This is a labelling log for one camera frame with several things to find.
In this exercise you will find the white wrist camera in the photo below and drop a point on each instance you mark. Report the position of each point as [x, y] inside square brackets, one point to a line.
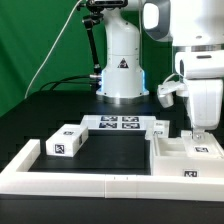
[165, 92]

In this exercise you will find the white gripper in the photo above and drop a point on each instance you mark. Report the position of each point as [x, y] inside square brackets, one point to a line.
[202, 74]

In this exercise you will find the small white tagged block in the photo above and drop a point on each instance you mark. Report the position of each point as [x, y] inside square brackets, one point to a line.
[66, 141]

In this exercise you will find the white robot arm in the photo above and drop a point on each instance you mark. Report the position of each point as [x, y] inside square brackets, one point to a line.
[196, 30]

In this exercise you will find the white U-shaped workspace frame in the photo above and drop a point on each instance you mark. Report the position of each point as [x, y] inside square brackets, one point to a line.
[17, 178]

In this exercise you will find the white cabinet body box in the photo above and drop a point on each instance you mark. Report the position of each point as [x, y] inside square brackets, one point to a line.
[169, 158]

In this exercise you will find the white flat panel four tags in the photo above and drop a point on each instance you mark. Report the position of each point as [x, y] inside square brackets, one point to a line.
[116, 122]

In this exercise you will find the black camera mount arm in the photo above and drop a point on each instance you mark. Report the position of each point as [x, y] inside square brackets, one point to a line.
[95, 17]

